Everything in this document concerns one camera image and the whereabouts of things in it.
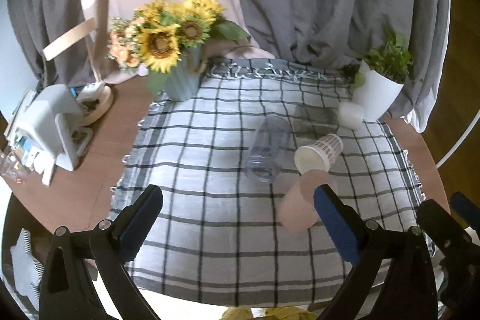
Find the clear plastic cup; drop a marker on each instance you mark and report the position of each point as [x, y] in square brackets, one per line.
[268, 147]

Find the printed paper cup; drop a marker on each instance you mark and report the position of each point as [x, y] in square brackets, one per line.
[322, 151]

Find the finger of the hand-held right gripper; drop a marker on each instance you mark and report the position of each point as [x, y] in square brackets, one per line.
[442, 226]
[467, 211]

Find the pink cup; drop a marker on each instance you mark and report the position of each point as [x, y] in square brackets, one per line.
[298, 205]

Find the clear plastic container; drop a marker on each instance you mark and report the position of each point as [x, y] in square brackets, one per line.
[13, 168]

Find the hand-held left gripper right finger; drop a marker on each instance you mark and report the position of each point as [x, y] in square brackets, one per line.
[333, 218]

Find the checked grey white tablecloth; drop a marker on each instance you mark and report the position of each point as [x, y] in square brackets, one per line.
[210, 162]

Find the small white cup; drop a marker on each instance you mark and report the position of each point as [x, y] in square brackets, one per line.
[350, 115]

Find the sunflower bouquet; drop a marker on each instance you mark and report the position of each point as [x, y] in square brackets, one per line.
[161, 39]

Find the white tabletop appliance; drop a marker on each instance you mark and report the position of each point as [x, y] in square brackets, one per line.
[45, 121]

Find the green leafy plant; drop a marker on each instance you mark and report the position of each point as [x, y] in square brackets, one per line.
[392, 57]

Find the white plant pot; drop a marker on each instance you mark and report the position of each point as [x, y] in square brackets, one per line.
[377, 95]

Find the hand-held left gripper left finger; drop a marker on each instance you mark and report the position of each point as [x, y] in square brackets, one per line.
[140, 226]

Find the yellow cloth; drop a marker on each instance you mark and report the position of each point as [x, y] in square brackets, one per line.
[262, 314]

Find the white striped cushion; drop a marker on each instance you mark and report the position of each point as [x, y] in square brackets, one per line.
[26, 263]

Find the blue-grey ribbed vase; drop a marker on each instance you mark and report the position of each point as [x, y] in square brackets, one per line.
[183, 80]

